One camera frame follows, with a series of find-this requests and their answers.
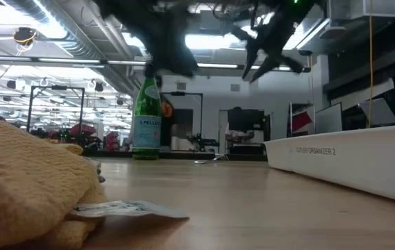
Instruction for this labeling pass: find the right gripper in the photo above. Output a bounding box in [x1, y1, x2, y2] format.
[230, 0, 318, 83]

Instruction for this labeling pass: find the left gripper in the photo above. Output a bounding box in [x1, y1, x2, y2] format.
[124, 0, 199, 79]

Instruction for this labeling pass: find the silver fork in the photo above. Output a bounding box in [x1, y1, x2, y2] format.
[194, 153, 230, 165]

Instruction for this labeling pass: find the grey ceiling air unit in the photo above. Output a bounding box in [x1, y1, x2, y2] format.
[199, 9, 226, 35]

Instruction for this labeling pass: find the black monitor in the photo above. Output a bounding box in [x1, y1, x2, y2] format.
[227, 108, 266, 132]

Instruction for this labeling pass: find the red and white panel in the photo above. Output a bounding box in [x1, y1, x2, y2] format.
[288, 101, 315, 138]

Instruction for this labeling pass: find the person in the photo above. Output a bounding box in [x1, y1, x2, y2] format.
[224, 106, 258, 145]
[160, 99, 176, 147]

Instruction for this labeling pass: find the green glass water bottle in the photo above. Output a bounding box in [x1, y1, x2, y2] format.
[131, 74, 163, 161]

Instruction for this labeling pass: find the white board panel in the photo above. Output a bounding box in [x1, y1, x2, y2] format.
[314, 103, 343, 135]

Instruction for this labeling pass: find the long LED light bar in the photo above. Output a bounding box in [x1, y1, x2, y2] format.
[0, 53, 312, 73]

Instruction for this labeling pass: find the white box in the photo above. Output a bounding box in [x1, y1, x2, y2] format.
[171, 135, 193, 151]

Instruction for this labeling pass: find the red background machine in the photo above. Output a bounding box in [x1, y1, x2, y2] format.
[68, 123, 98, 149]
[102, 131, 121, 151]

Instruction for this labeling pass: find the white cutlery organizer tray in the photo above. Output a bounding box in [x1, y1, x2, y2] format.
[262, 123, 395, 208]

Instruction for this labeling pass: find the round black ceiling device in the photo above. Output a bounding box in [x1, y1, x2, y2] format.
[12, 26, 38, 47]

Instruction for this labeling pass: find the white paper tag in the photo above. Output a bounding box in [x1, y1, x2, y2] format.
[70, 199, 190, 219]

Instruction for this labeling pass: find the yellow cloth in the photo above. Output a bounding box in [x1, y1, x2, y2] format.
[0, 112, 110, 250]

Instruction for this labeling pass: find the black rig frame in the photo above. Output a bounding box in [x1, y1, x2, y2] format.
[28, 85, 86, 133]
[162, 91, 204, 137]

